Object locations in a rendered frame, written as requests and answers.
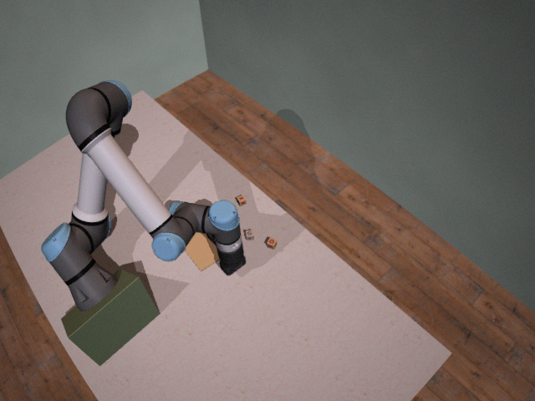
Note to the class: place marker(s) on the tan flat mat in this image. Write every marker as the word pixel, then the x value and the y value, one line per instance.
pixel 202 251

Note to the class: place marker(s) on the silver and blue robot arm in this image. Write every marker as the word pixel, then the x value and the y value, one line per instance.
pixel 69 246

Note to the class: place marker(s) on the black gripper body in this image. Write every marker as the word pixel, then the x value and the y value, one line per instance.
pixel 230 255

